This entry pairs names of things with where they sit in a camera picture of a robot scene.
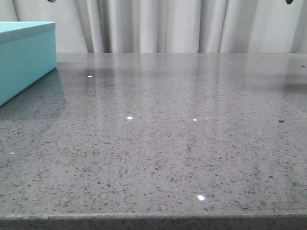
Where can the grey pleated curtain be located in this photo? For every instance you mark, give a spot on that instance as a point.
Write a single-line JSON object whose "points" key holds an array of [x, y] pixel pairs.
{"points": [[168, 26]]}

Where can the light blue box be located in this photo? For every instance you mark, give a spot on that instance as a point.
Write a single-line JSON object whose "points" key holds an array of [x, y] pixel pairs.
{"points": [[27, 53]]}

